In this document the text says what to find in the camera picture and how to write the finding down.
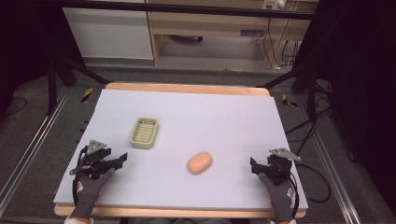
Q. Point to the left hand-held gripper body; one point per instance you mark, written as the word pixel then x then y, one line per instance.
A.
pixel 96 161

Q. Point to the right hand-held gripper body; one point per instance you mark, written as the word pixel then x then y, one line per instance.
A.
pixel 277 165

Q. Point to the pale green soap dish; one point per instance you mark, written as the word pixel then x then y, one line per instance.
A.
pixel 144 132

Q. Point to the person's left hand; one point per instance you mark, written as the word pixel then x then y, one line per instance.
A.
pixel 90 189

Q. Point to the person's right hand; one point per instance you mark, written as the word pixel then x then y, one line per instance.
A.
pixel 280 199

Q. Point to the yellow black striped tape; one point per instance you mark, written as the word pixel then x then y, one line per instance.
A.
pixel 288 101
pixel 87 94

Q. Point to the white foam mat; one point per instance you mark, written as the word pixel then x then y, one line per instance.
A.
pixel 186 140

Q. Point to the white cabinet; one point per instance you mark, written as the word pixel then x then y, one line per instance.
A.
pixel 109 31

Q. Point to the wooden desk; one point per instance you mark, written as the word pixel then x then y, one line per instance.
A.
pixel 199 25

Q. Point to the white power strip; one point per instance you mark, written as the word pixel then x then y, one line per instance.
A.
pixel 274 3

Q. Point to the metal floor rail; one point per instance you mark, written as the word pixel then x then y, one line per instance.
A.
pixel 333 174
pixel 31 143

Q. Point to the black metal frame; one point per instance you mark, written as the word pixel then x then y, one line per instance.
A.
pixel 186 9

